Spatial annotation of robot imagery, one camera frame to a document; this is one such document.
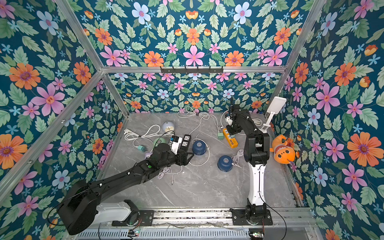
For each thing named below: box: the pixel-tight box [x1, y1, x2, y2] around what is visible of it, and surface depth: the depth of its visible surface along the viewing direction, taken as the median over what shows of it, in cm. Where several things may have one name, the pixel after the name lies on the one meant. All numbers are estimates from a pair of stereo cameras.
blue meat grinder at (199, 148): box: [192, 140, 207, 156], surface depth 91 cm
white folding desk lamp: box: [260, 96, 287, 133], surface depth 86 cm
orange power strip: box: [223, 128, 239, 149], surface depth 103 cm
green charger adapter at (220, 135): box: [217, 132, 225, 140], surface depth 107 cm
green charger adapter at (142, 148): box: [137, 145, 147, 152], surface depth 100 cm
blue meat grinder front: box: [217, 155, 233, 172], surface depth 85 cm
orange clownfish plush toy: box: [269, 134, 296, 165], surface depth 90 cm
